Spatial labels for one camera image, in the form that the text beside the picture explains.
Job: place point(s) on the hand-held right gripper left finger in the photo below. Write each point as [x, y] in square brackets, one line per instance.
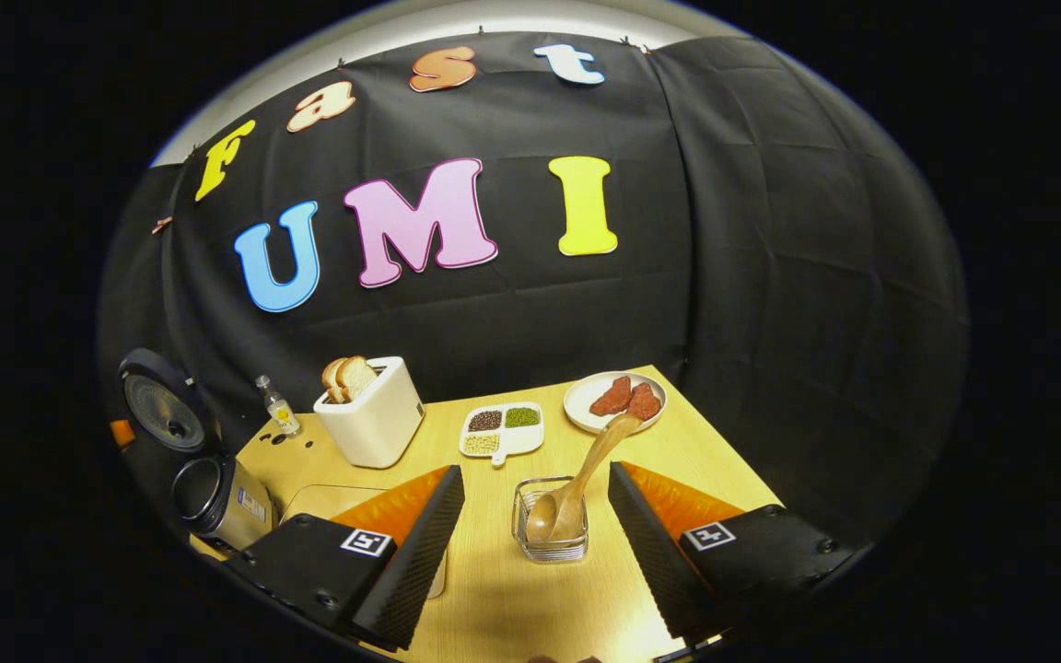
[411, 571]

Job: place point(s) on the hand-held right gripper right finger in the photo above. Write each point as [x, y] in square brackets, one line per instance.
[655, 571]

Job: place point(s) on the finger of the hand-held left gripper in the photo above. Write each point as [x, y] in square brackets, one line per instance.
[122, 433]

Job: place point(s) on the dark grey rice cooker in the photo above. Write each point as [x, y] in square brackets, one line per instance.
[217, 506]

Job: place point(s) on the wooden spoon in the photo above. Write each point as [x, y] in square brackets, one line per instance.
[586, 470]

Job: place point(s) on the clear plastic rice box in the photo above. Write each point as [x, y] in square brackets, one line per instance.
[328, 502]

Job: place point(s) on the pale yellow soybeans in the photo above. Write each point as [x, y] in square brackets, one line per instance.
[482, 444]

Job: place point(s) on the white toaster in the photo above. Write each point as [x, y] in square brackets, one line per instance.
[374, 428]

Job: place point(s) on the small clear glass bottle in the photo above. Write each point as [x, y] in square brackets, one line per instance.
[280, 414]

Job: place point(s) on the white divided dish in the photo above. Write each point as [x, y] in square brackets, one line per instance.
[517, 442]

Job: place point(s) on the dark brown beans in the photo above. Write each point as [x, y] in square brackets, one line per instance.
[485, 421]

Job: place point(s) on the red meat piece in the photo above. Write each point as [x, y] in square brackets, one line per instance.
[645, 402]
[612, 396]

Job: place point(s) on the round white plate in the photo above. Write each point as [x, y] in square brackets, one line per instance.
[581, 401]

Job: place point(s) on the green beans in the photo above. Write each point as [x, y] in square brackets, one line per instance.
[522, 417]

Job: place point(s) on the bread slice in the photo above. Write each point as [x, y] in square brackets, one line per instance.
[357, 376]
[332, 379]

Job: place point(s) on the red clip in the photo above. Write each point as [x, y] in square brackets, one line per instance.
[162, 226]

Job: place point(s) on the black backdrop cloth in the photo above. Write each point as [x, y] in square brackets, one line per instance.
[770, 276]

